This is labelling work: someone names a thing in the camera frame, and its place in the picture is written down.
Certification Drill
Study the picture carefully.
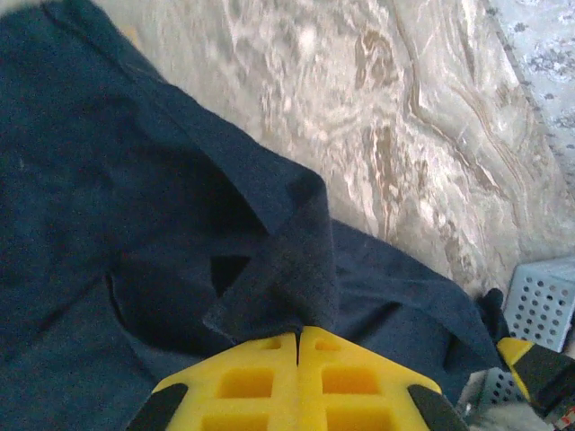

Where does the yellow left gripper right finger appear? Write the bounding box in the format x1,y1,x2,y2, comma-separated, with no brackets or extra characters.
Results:
297,326,468,431

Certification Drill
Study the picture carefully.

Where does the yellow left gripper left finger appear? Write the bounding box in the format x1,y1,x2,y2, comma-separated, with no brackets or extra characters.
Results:
128,330,299,431

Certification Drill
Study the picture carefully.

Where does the navy blue garment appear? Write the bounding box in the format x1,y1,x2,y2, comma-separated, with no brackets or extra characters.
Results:
0,0,511,431

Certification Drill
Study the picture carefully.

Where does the light blue plastic basket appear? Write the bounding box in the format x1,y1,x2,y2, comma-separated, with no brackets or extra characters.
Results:
464,256,575,408

